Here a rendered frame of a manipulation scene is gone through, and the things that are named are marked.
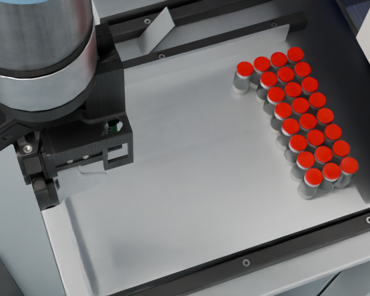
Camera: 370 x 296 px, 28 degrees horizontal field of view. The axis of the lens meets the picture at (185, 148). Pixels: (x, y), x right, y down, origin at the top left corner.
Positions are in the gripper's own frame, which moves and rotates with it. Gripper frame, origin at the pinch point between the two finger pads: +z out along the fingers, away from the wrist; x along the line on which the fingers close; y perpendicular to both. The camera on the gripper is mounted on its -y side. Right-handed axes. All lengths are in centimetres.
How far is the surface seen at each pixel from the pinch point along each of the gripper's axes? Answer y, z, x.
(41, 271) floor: -7, 109, 27
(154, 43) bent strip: 18.0, 19.0, 23.1
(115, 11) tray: 14.6, 18.0, 28.6
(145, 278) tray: 7.6, 18.0, -5.6
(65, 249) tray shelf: 0.3, 21.5, 1.4
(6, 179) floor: -9, 109, 52
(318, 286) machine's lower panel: 39, 62, -5
